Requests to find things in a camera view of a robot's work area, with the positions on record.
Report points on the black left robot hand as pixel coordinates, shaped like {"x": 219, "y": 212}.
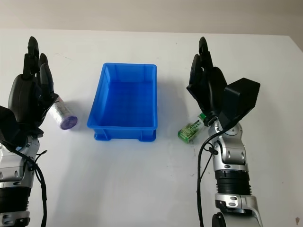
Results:
{"x": 23, "y": 87}

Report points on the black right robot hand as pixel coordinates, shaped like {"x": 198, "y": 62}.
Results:
{"x": 210, "y": 87}

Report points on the green toothpaste box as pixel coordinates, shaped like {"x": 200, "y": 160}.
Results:
{"x": 189, "y": 131}

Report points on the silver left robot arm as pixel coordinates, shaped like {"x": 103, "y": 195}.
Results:
{"x": 16, "y": 170}

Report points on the blue plastic tray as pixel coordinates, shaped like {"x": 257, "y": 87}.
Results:
{"x": 123, "y": 104}

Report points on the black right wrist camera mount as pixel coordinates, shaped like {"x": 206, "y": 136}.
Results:
{"x": 239, "y": 99}

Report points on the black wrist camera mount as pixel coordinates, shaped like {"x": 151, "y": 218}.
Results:
{"x": 239, "y": 99}
{"x": 8, "y": 123}

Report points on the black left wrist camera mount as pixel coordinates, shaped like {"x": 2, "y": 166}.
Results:
{"x": 8, "y": 123}

